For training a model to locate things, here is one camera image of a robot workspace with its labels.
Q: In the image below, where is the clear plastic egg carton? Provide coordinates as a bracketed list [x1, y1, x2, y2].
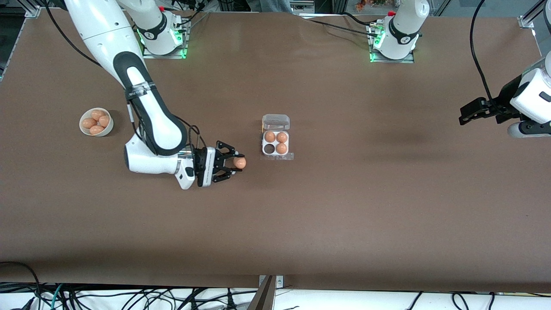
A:
[260, 114, 294, 161]

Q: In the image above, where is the white round bowl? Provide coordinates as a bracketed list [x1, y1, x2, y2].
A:
[79, 107, 114, 137]

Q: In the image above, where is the grey aluminium strut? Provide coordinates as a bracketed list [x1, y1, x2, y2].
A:
[248, 276, 276, 310]

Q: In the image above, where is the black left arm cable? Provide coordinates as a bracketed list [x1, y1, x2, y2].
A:
[469, 0, 495, 108]

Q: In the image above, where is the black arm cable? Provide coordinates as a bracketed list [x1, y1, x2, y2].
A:
[41, 0, 207, 151]
[469, 0, 495, 108]

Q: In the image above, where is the aluminium frame profile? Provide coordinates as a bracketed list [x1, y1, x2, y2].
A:
[24, 0, 53, 18]
[519, 0, 551, 29]

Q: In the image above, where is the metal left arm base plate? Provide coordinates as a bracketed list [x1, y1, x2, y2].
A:
[369, 24, 415, 64]

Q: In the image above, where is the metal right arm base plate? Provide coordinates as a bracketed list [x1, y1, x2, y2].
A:
[142, 19, 189, 59]

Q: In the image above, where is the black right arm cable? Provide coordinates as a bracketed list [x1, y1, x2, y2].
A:
[41, 0, 207, 151]

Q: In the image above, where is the teal cable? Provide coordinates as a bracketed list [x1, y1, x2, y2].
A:
[51, 283, 65, 310]

